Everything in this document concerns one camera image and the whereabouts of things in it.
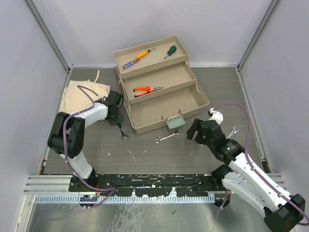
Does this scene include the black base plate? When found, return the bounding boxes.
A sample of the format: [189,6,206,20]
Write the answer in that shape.
[69,173,242,197]

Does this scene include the blue handled screwdriver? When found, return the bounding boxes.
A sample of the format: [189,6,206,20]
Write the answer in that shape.
[123,58,140,70]

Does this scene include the brown translucent toolbox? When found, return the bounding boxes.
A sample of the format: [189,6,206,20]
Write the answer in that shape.
[113,36,210,134]

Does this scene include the slotted cable duct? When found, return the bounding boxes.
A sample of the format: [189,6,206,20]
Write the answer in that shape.
[34,193,215,204]

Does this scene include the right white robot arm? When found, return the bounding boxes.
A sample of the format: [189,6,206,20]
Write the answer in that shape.
[186,108,306,232]

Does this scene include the beige cloth bag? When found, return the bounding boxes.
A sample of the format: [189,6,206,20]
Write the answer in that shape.
[59,70,111,113]

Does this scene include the yellow handled tool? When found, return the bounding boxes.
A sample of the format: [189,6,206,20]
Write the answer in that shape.
[136,47,156,60]

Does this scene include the orange handled pliers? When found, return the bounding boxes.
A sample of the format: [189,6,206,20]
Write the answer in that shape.
[133,86,163,98]

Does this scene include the large silver wrench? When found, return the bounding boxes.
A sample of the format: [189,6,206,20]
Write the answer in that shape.
[117,123,128,142]

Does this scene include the silver wrench near right arm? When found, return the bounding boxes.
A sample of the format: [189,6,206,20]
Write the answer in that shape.
[226,126,239,139]

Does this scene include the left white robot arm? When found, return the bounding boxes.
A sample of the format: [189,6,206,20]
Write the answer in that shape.
[47,90,128,191]

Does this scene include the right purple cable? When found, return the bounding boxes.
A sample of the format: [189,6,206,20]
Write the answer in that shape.
[212,102,309,227]

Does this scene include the green handled screwdriver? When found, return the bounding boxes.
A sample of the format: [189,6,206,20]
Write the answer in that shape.
[164,45,177,59]

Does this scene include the small silver wrench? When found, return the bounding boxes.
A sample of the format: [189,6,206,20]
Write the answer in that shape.
[154,130,181,143]

